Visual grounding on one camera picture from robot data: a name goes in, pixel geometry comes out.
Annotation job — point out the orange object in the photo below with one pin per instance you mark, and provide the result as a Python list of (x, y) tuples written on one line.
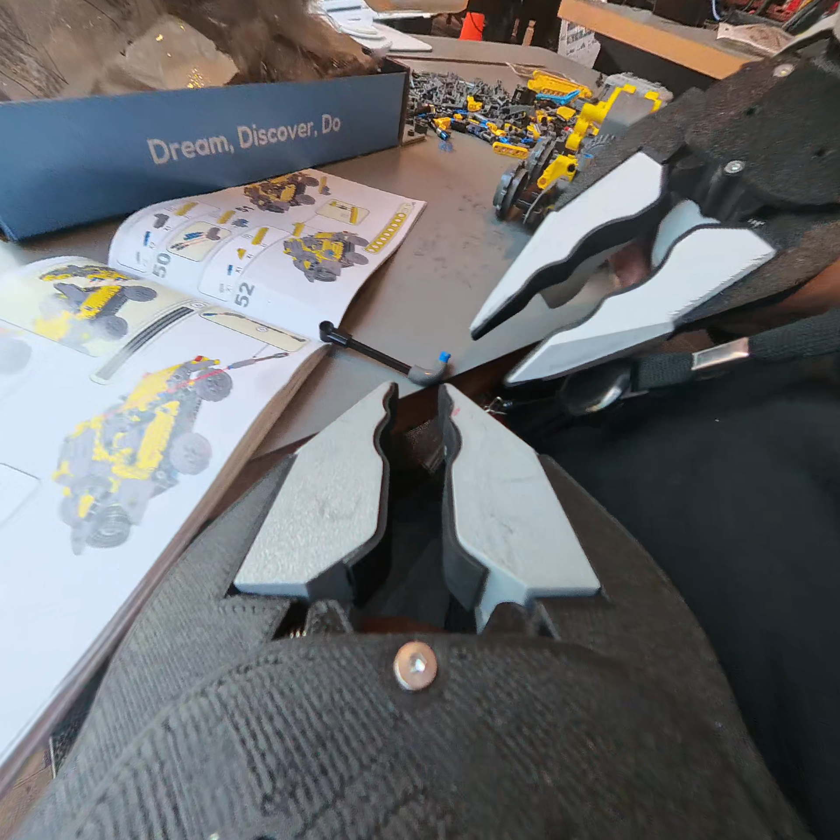
[(472, 23)]

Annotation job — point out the person's black clothing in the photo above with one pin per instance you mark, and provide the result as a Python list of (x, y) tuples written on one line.
[(709, 558)]

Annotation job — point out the wooden table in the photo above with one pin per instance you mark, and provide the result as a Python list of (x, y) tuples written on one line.
[(656, 39)]

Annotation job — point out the grey desk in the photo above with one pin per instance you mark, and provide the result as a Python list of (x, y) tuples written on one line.
[(426, 275)]

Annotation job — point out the clear plastic bags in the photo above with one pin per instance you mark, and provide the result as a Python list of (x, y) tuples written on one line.
[(197, 39)]

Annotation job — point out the blue cardboard box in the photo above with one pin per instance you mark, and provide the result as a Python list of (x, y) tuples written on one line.
[(197, 151)]

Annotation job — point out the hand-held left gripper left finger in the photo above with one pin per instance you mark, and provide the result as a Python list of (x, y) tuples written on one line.
[(315, 499)]

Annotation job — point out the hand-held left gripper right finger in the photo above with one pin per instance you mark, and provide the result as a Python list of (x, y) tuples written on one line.
[(505, 518)]

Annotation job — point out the white paper sheets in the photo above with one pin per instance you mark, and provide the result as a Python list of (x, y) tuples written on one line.
[(374, 29)]

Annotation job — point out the pile of toy brick pieces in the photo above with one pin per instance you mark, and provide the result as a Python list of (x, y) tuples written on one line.
[(472, 111)]

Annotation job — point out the person's right hand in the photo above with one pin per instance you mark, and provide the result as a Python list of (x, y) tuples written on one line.
[(817, 289)]

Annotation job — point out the black toy axle rod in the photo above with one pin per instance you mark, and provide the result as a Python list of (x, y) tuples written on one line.
[(374, 351)]

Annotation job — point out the toy building instruction booklet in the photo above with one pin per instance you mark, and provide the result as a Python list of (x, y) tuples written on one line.
[(164, 367)]

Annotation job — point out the yellow toy brick vehicle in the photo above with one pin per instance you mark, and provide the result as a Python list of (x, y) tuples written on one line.
[(558, 157)]

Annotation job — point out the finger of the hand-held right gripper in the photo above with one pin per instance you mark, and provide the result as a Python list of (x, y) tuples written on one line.
[(584, 216), (695, 275)]

